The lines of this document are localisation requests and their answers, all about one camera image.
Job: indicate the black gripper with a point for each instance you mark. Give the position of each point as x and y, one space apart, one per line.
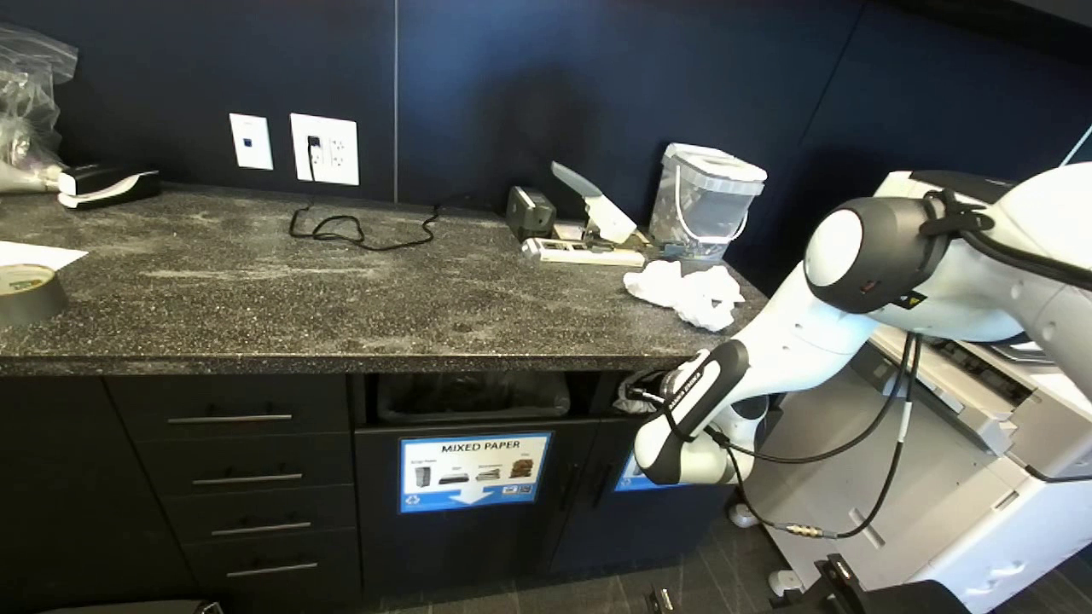
646 392

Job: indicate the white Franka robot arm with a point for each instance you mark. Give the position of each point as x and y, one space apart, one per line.
796 330

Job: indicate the clear plastic lidded container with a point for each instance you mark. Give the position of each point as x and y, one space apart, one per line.
705 208

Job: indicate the black stand base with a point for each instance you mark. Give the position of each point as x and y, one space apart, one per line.
839 591

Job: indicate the large white office printer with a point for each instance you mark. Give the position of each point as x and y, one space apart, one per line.
943 534

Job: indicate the white double outlet plate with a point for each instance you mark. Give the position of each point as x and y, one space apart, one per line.
327 154

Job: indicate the flat white paper sheet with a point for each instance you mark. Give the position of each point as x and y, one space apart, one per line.
37 253

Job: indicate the clear crumpled plastic bag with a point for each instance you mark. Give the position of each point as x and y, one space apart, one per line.
28 112

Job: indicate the white single wall plate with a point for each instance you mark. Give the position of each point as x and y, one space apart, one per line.
249 140

